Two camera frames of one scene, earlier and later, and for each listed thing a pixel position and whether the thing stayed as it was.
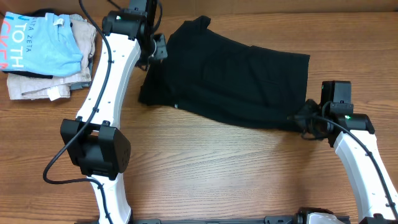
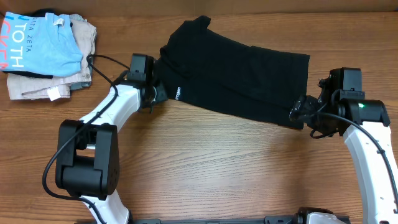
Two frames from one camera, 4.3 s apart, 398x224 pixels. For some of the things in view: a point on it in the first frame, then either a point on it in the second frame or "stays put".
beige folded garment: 25,88 stays put
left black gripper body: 158,50 -> 158,92
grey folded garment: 90,63 stays put
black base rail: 269,219 stays put
